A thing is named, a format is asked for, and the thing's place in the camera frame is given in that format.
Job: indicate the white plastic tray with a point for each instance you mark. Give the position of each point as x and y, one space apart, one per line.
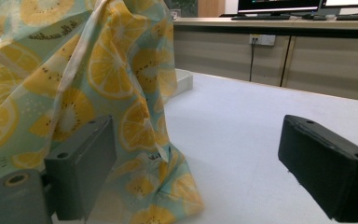
184 81

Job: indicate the lemon print fabric bag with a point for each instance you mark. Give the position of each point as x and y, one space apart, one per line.
84 68

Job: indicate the black computer monitor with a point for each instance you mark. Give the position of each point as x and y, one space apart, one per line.
351 3
276 5

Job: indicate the white wall socket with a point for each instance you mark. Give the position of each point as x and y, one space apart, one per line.
265 39

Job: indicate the black keyboard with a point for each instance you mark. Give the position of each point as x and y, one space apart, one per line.
355 17
261 17

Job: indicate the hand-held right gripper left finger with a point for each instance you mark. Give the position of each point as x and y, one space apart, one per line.
80 165

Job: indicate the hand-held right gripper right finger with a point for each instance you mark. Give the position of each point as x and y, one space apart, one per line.
326 168

